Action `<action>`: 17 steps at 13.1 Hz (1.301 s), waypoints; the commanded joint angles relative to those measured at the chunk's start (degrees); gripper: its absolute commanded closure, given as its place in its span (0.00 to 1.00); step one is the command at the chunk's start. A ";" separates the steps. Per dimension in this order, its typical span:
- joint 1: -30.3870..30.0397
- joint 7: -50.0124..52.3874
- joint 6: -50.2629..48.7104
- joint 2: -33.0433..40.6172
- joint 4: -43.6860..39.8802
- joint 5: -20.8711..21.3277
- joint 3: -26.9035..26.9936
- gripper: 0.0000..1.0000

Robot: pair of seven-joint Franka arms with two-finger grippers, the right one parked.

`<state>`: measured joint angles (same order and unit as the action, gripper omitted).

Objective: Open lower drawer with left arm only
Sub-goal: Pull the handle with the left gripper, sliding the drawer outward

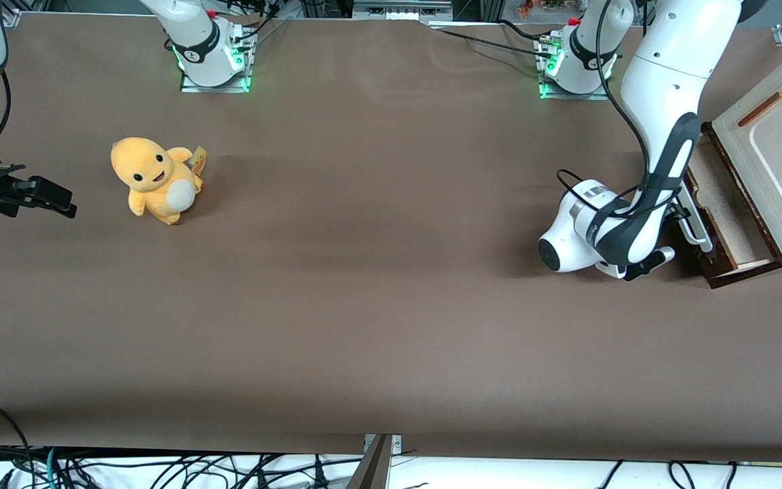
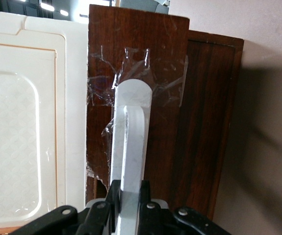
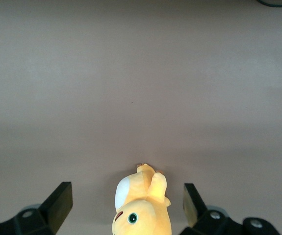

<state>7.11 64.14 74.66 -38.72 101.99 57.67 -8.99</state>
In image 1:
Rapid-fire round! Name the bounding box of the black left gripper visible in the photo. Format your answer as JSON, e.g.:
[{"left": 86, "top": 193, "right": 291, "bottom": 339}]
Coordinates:
[{"left": 661, "top": 205, "right": 695, "bottom": 233}]

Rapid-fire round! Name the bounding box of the white drawer handle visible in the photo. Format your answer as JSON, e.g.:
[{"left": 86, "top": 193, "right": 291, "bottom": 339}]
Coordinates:
[{"left": 676, "top": 182, "right": 715, "bottom": 254}]

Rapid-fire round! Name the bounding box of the yellow plush toy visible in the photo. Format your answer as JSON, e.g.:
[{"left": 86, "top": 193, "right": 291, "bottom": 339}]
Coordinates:
[{"left": 111, "top": 137, "right": 207, "bottom": 225}]

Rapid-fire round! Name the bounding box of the silver metal rack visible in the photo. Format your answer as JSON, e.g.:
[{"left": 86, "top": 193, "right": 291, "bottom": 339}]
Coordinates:
[{"left": 352, "top": 0, "right": 453, "bottom": 21}]

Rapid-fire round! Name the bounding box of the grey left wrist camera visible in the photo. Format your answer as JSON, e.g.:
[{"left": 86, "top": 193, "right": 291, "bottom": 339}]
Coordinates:
[{"left": 625, "top": 246, "right": 677, "bottom": 281}]

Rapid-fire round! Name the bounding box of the brown wooden bar handle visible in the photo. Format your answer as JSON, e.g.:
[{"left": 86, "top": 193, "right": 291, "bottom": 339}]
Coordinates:
[{"left": 737, "top": 90, "right": 782, "bottom": 128}]

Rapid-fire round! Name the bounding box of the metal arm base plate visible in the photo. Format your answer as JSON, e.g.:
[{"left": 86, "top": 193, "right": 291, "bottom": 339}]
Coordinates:
[
  {"left": 538, "top": 37, "right": 611, "bottom": 101},
  {"left": 179, "top": 51, "right": 253, "bottom": 94}
]

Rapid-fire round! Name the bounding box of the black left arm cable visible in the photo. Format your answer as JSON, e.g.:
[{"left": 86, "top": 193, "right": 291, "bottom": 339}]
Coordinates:
[{"left": 557, "top": 0, "right": 694, "bottom": 221}]

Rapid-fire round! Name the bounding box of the short black table cable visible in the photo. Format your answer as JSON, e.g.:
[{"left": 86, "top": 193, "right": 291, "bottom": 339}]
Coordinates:
[{"left": 496, "top": 19, "right": 555, "bottom": 43}]

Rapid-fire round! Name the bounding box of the long black table cable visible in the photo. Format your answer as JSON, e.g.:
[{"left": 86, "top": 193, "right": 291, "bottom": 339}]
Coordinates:
[{"left": 428, "top": 26, "right": 558, "bottom": 60}]

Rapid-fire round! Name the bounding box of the black base cable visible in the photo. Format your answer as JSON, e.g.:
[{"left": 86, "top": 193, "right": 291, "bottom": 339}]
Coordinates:
[{"left": 231, "top": 0, "right": 290, "bottom": 52}]

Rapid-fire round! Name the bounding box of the silver metal bracket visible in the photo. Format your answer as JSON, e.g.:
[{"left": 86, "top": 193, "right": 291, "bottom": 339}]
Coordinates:
[{"left": 362, "top": 433, "right": 403, "bottom": 454}]

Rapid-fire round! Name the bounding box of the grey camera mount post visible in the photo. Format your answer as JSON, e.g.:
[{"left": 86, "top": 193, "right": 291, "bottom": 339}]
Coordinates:
[{"left": 347, "top": 435, "right": 393, "bottom": 489}]

